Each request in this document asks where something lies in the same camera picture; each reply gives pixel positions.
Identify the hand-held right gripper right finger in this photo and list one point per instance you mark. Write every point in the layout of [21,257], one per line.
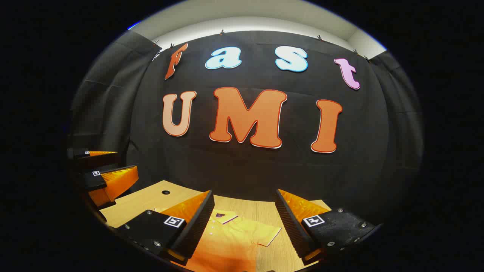
[291,230]

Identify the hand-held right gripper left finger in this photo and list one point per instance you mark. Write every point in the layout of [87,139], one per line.
[196,230]

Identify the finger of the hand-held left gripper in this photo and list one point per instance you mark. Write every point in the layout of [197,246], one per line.
[94,153]
[113,181]

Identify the orange T-shirt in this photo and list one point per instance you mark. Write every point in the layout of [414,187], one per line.
[234,241]

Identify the black backdrop cloth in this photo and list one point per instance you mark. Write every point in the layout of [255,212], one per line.
[242,170]

